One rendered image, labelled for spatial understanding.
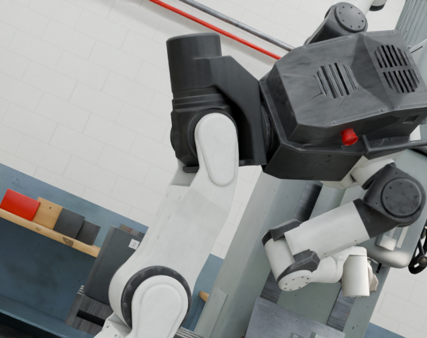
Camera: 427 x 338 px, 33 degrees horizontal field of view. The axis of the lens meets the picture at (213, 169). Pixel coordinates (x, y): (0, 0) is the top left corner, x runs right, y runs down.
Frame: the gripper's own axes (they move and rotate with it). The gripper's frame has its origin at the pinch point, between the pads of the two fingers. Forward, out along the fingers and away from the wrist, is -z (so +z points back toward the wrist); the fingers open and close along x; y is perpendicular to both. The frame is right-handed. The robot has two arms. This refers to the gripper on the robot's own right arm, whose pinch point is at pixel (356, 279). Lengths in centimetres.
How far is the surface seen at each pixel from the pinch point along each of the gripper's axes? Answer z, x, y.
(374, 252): 8.3, -2.3, -7.9
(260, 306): -28.0, 25.9, 17.7
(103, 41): -336, 286, -130
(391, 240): 12.0, -5.4, -12.1
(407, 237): 6.4, -8.8, -15.4
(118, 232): 32, 58, 14
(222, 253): -400, 130, -6
